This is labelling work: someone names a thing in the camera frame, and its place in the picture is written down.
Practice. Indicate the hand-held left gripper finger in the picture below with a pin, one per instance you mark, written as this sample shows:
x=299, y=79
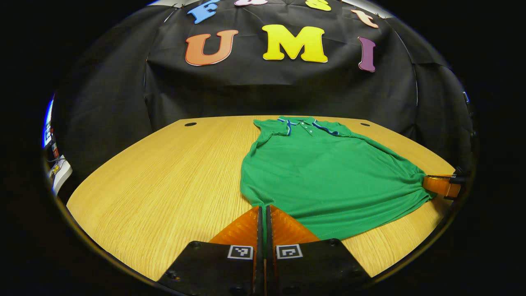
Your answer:
x=268, y=234
x=260, y=234

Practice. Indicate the cluttered background desk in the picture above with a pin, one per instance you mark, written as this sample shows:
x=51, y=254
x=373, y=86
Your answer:
x=61, y=172

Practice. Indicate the black backdrop cloth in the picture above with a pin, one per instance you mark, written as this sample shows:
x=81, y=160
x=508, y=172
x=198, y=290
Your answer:
x=267, y=90

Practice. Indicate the green T-shirt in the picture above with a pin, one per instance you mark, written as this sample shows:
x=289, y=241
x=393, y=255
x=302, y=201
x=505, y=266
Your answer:
x=328, y=181

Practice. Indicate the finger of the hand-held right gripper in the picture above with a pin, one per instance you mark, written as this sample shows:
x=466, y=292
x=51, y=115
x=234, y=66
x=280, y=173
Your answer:
x=441, y=185

